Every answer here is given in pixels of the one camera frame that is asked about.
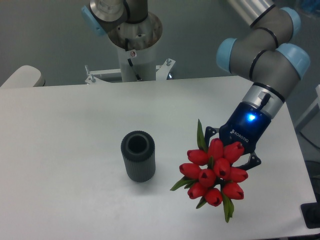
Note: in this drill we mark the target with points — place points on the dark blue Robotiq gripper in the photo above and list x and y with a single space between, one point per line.
246 125

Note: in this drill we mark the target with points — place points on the red tulip bouquet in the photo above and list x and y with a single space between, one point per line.
209 174

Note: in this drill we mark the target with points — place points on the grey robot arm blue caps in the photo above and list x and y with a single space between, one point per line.
265 57

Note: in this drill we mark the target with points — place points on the dark grey ribbed vase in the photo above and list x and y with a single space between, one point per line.
138 152

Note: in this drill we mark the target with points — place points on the black device at table edge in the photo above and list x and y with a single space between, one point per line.
311 214

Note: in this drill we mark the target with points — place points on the white metal base frame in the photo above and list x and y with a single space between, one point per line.
100 75

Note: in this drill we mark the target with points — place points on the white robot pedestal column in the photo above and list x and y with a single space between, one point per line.
137 65

